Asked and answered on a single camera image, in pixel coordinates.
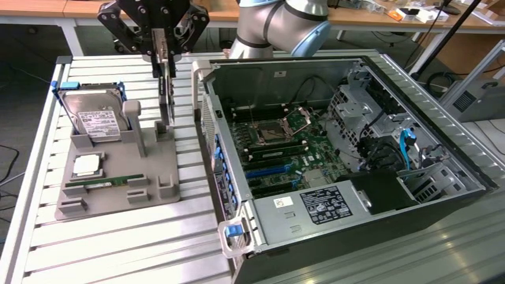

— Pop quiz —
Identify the wooden office desk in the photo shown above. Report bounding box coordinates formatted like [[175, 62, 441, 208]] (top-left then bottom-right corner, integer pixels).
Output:
[[0, 0, 240, 57], [329, 0, 505, 75]]

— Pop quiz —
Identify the open black PC case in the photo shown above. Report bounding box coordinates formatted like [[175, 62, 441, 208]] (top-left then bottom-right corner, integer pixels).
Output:
[[191, 53, 499, 284]]

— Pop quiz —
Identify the green motherboard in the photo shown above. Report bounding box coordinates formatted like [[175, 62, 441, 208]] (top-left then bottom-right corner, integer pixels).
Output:
[[228, 103, 348, 199]]

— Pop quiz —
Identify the grey power supply unit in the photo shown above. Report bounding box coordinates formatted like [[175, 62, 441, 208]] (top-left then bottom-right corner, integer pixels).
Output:
[[252, 179, 375, 246]]

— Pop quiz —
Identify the metal socket cover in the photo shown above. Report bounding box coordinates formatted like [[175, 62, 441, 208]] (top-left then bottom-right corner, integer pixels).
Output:
[[280, 106, 316, 137]]

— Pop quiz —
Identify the black RAM stick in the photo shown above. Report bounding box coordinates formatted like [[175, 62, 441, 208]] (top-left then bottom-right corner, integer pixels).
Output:
[[251, 146, 307, 160]]

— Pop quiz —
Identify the silver chipset heatsink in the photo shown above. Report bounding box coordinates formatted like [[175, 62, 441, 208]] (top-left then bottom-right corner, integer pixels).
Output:
[[307, 170, 337, 188]]

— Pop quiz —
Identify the black expansion slot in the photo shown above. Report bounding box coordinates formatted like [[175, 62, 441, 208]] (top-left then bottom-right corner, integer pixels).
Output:
[[251, 185, 299, 199]]

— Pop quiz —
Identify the blue disk caddy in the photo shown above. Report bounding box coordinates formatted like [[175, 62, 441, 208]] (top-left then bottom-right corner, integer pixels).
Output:
[[51, 80, 127, 131]]

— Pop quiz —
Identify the silver hard disk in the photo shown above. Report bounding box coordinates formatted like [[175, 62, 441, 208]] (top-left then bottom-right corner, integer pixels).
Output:
[[59, 88, 131, 143]]

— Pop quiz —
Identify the black monitor stand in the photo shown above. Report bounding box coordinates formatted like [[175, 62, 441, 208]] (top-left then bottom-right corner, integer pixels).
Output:
[[433, 0, 461, 15]]

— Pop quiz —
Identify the metal disk bay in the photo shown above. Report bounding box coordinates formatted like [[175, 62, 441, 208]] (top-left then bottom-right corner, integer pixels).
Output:
[[396, 162, 467, 205]]

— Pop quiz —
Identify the grey parts rack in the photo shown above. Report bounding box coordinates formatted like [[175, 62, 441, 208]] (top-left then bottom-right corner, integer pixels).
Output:
[[55, 100, 181, 221]]

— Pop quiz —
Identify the black wire bundle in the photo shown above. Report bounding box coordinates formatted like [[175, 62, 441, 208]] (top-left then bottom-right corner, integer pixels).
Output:
[[357, 138, 408, 172]]

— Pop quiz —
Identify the black stand pole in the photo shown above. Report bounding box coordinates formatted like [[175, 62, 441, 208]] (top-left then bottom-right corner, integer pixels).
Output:
[[409, 0, 485, 79]]

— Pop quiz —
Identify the graphics card with black fan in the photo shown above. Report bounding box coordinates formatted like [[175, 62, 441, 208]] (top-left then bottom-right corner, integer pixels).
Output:
[[152, 28, 177, 127]]

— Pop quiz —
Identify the silver CPU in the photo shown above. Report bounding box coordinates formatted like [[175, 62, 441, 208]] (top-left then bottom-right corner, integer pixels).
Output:
[[72, 155, 102, 178]]

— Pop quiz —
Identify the blue wire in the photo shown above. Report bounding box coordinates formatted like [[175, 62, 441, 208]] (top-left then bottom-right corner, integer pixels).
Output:
[[397, 128, 417, 172]]

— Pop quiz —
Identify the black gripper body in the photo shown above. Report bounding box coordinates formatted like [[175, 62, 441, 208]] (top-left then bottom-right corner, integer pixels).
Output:
[[118, 0, 192, 30]]

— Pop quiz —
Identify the green RAM stick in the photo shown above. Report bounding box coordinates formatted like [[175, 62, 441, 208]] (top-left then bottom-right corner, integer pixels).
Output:
[[66, 173, 144, 190]]

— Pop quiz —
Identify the thin metal locking lever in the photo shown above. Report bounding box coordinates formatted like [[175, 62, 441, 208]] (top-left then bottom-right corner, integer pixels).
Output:
[[247, 99, 256, 131]]

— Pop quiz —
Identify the CPU socket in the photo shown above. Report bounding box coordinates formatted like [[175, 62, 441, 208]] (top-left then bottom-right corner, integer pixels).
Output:
[[252, 120, 295, 146]]

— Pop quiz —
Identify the white box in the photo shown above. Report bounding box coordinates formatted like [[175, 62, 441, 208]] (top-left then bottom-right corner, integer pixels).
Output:
[[396, 7, 449, 24]]

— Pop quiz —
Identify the metal disk bay cage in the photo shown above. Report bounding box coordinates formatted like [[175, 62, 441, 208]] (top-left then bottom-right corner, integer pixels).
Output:
[[327, 63, 415, 140]]

